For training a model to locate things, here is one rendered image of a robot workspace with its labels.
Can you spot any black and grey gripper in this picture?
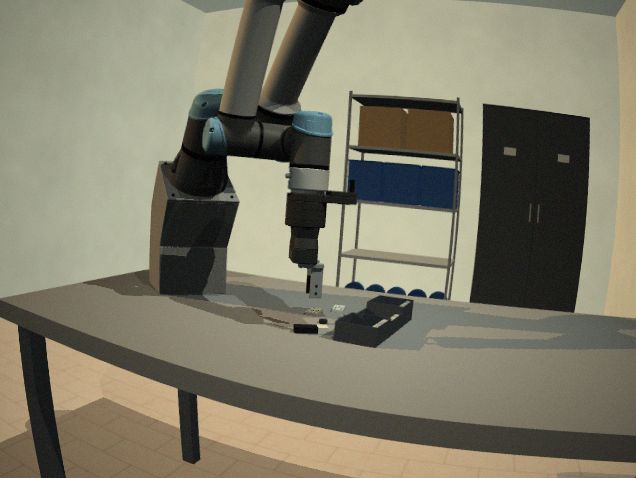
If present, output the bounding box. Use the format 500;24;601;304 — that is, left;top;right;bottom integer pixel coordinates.
285;168;357;298

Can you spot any black rack of three bins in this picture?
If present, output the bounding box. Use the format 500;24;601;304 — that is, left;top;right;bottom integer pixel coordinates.
333;295;414;348

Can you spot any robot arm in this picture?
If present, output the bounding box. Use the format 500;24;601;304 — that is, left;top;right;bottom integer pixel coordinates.
168;0;363;197

